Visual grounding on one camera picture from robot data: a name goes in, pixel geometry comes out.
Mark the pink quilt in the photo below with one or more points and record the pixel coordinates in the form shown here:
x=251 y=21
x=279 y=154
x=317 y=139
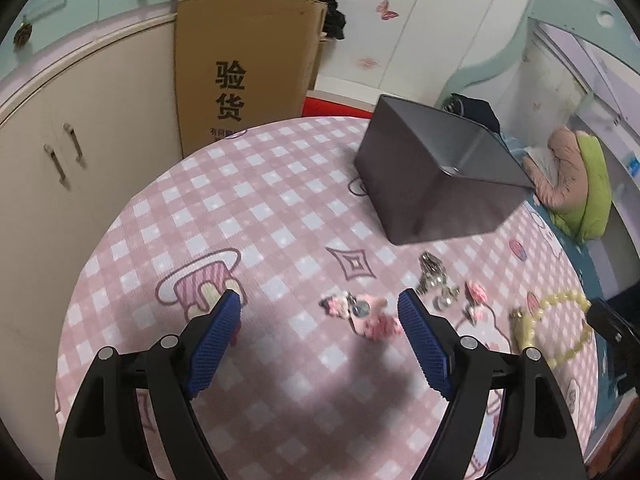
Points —
x=562 y=170

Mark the grey metal box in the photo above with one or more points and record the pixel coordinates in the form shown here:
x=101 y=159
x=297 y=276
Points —
x=425 y=180

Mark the faint pink butterfly sticker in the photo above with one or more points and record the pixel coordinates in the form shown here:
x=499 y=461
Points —
x=369 y=62

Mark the white board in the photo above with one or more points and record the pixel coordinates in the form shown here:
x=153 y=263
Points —
x=345 y=91

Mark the cream cabinet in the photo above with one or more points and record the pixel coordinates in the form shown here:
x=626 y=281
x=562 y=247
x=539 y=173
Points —
x=100 y=240

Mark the brown cardboard box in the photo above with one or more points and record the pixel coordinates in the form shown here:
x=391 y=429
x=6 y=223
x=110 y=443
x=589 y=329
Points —
x=235 y=50

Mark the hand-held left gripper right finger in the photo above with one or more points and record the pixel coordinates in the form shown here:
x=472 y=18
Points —
x=425 y=345

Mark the pink cartoon charm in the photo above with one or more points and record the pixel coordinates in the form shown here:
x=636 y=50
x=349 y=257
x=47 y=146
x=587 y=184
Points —
x=334 y=305

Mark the folded dark clothes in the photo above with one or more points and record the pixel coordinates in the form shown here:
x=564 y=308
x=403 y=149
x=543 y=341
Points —
x=475 y=110

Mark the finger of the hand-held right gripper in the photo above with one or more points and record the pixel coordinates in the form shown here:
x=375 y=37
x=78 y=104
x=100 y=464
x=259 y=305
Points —
x=615 y=322

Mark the pine cone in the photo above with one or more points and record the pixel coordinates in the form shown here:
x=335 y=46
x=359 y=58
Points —
x=22 y=35

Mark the white pillow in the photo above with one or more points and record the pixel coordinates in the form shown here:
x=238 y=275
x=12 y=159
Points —
x=537 y=160

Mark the white wardrobe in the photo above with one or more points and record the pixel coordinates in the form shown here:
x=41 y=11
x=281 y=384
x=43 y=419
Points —
x=425 y=35

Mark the teal bunk bed frame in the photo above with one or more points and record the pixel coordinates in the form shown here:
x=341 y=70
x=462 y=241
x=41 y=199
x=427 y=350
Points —
x=550 y=5

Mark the black clothes pile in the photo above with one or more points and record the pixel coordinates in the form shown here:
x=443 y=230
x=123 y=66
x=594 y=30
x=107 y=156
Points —
x=335 y=22

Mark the pink checked tablecloth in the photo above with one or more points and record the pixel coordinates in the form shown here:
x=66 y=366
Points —
x=260 y=210

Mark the green quilt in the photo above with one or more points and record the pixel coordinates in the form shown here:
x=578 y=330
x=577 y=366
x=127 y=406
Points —
x=595 y=185

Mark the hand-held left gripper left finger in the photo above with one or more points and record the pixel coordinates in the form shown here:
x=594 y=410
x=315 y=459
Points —
x=215 y=340

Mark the red stool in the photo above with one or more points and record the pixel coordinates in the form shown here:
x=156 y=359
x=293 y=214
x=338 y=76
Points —
x=335 y=106

